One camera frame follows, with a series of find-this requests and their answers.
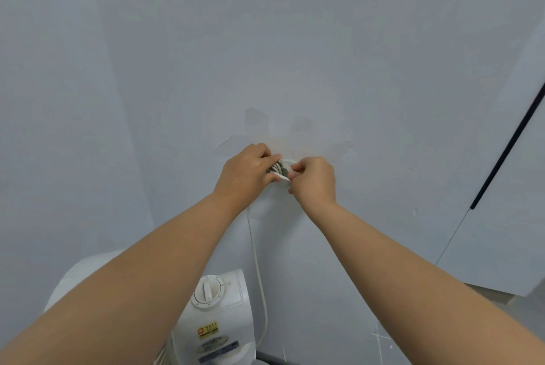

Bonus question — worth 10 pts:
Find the person's right hand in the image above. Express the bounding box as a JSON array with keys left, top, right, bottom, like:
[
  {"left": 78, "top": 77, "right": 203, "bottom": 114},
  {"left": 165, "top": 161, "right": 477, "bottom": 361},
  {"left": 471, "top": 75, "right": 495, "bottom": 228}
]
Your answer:
[{"left": 287, "top": 156, "right": 337, "bottom": 209}]

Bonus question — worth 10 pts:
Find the person's left hand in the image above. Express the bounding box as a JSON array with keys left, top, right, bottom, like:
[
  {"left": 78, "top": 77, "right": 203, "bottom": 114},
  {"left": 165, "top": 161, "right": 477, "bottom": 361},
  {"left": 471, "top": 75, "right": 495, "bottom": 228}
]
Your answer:
[{"left": 212, "top": 143, "right": 284, "bottom": 208}]

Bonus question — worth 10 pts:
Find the person's left forearm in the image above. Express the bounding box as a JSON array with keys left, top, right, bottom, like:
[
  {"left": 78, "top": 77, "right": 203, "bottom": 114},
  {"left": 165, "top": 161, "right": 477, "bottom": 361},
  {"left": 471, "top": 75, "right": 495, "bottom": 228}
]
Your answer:
[{"left": 0, "top": 191, "right": 253, "bottom": 365}]

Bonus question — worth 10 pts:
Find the person's right forearm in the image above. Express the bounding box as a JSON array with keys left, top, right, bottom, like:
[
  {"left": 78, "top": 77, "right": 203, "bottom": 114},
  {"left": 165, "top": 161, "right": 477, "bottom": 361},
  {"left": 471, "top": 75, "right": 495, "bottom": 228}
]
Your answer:
[{"left": 300, "top": 201, "right": 545, "bottom": 365}]

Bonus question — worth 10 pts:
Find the white round fan dial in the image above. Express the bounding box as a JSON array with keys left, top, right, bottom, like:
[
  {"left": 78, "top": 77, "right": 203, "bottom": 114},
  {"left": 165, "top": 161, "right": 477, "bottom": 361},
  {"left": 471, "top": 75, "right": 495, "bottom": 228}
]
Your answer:
[{"left": 190, "top": 275, "right": 225, "bottom": 309}]

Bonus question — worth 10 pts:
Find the white electric fan body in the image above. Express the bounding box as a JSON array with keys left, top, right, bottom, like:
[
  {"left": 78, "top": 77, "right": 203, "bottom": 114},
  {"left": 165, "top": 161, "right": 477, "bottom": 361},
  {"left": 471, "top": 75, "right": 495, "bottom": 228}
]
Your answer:
[{"left": 158, "top": 269, "right": 257, "bottom": 365}]

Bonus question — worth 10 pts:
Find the yellow fan sticker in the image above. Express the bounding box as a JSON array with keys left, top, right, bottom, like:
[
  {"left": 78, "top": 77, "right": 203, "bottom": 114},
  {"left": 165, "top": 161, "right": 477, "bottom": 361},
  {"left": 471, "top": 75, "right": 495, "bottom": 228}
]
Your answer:
[{"left": 197, "top": 321, "right": 219, "bottom": 340}]

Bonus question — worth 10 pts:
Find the white cabinet door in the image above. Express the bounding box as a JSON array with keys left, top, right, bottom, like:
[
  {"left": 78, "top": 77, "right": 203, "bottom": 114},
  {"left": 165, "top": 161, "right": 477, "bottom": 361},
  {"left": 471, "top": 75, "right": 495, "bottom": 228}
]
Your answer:
[{"left": 435, "top": 12, "right": 545, "bottom": 297}]

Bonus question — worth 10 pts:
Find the white power cable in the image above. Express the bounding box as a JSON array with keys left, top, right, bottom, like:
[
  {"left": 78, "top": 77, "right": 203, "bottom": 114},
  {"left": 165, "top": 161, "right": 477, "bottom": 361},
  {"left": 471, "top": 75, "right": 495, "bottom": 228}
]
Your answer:
[{"left": 246, "top": 206, "right": 269, "bottom": 349}]

